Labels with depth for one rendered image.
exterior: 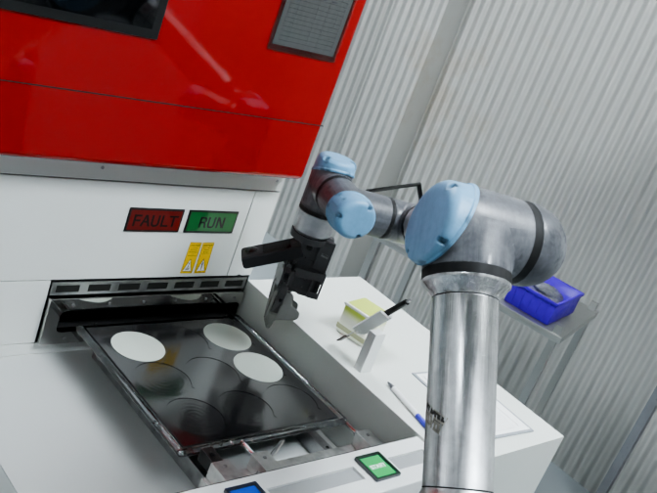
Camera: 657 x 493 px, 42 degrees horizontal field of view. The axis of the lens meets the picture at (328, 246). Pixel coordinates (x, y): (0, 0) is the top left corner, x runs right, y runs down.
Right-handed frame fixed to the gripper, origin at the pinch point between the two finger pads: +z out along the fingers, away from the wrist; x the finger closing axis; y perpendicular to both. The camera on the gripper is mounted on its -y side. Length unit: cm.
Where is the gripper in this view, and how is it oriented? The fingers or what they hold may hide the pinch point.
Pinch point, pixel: (265, 320)
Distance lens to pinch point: 168.4
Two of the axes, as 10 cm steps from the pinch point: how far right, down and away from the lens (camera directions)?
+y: 9.3, 2.7, 2.3
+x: -1.1, -4.0, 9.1
